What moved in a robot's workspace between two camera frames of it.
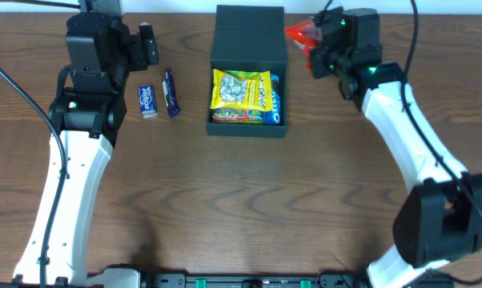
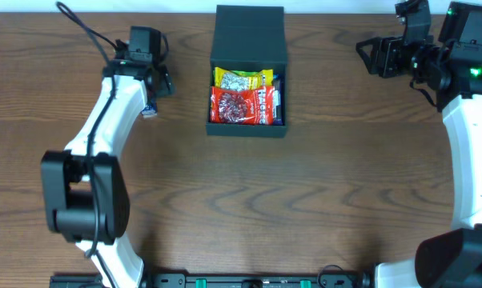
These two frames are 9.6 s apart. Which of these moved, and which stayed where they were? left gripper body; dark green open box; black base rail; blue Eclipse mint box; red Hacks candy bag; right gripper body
Moved: right gripper body; left gripper body; red Hacks candy bag
Stayed: blue Eclipse mint box; dark green open box; black base rail
